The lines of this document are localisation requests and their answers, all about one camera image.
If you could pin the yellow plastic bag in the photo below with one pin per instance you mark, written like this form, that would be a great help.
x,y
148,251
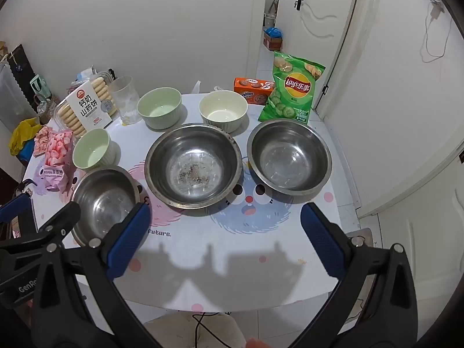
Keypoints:
x,y
23,136

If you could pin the small green gift bag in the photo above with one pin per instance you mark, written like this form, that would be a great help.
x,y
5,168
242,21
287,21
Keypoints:
x,y
38,84

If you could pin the large steel bowl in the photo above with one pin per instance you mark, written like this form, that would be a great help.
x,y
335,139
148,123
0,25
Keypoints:
x,y
194,166

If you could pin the cartoon printed tablecloth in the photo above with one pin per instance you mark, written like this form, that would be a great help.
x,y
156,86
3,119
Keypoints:
x,y
217,246

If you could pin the black paper bag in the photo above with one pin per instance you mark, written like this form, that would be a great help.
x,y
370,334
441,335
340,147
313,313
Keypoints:
x,y
21,65

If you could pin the box with blue bag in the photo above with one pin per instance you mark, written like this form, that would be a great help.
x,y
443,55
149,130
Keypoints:
x,y
272,38

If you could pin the green chips bag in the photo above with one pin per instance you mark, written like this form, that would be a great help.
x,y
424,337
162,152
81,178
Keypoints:
x,y
292,89

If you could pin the small pink snack packet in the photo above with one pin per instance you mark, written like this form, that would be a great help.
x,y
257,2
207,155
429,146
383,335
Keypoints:
x,y
40,143

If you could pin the glass jar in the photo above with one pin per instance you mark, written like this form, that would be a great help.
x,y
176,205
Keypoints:
x,y
41,106

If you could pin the clear glass cup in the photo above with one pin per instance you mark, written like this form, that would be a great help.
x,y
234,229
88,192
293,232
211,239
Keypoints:
x,y
125,99

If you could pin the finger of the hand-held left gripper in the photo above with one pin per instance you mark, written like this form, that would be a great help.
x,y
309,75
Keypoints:
x,y
14,208
63,219

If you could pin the black smartwatch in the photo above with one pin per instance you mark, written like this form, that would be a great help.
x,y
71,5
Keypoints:
x,y
25,185

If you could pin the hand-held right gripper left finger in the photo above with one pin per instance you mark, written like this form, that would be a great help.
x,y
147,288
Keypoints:
x,y
128,235

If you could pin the biscuit package with white label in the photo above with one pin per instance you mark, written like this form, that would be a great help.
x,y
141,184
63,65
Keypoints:
x,y
87,107

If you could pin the white door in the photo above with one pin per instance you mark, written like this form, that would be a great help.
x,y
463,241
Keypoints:
x,y
326,43

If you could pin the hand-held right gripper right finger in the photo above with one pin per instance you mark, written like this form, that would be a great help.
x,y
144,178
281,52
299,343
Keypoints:
x,y
322,239

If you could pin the orange cookie box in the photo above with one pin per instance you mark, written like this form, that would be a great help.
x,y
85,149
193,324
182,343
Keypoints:
x,y
252,90

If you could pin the cream ribbed bowl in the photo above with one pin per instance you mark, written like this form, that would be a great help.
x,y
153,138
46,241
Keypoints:
x,y
223,110

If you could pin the green ribbed bowl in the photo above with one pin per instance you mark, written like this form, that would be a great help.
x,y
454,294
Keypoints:
x,y
95,150
159,107

